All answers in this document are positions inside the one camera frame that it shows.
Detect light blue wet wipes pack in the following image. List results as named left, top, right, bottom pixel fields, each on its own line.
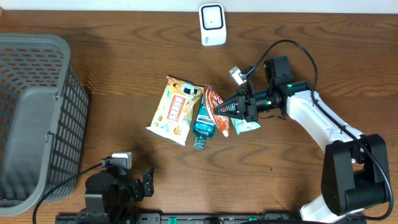
left=231, top=118, right=261, bottom=135

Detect red Top chocolate bar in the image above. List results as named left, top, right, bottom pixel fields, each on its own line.
left=203, top=83, right=231, bottom=139

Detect teal Listerine mouthwash bottle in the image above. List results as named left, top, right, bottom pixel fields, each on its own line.
left=193, top=98, right=216, bottom=149

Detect yellow snack bag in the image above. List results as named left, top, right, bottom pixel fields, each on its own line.
left=146, top=77, right=204, bottom=146

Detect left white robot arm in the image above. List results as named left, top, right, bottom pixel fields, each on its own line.
left=78, top=164, right=154, bottom=223

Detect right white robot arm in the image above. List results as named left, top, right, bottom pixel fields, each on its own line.
left=213, top=56, right=393, bottom=223

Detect white barcode scanner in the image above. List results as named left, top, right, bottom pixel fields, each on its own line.
left=199, top=3, right=227, bottom=47

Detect grey plastic shopping basket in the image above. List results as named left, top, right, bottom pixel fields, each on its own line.
left=1, top=34, right=89, bottom=217

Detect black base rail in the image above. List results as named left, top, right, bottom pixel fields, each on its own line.
left=55, top=212, right=368, bottom=224

